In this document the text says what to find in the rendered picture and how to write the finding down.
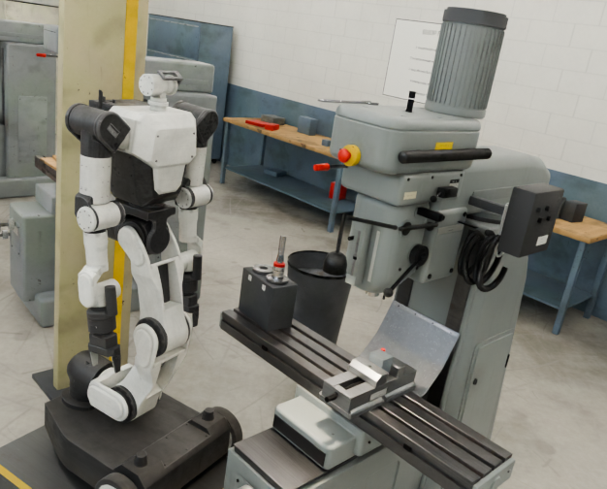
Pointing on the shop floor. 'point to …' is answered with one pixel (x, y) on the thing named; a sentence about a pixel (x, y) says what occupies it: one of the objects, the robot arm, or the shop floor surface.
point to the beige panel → (71, 240)
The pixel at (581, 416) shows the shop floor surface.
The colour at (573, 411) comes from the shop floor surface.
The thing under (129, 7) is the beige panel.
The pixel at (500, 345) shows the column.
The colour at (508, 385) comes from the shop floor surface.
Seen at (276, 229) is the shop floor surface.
